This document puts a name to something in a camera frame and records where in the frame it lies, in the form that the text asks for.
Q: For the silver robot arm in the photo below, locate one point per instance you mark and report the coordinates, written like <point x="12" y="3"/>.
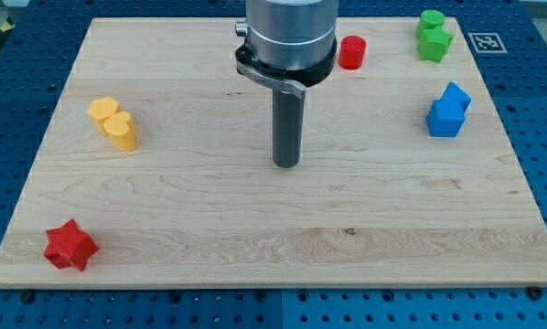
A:
<point x="289" y="45"/>

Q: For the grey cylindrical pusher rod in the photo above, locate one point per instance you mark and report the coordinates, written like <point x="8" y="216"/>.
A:
<point x="288" y="112"/>

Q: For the wooden board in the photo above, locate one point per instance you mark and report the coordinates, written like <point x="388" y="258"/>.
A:
<point x="374" y="202"/>

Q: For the red cylinder block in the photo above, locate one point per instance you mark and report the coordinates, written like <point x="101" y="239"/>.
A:
<point x="352" y="52"/>

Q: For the yellow heart block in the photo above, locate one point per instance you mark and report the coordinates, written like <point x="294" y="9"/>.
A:
<point x="121" y="131"/>

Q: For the blue pentagon block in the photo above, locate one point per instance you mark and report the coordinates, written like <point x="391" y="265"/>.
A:
<point x="445" y="118"/>

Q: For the yellow hexagon block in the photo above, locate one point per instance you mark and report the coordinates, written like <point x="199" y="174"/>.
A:
<point x="101" y="110"/>

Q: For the blue cube block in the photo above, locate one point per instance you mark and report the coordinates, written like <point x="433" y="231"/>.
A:
<point x="453" y="92"/>

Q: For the green star block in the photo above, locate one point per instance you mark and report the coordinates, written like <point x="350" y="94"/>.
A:
<point x="434" y="44"/>

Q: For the green cylinder block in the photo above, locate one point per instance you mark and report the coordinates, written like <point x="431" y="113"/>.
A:
<point x="429" y="19"/>

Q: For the red star block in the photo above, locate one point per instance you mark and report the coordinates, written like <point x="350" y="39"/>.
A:
<point x="69" y="246"/>

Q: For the white fiducial marker tag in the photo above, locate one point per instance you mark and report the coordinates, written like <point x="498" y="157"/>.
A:
<point x="487" y="43"/>

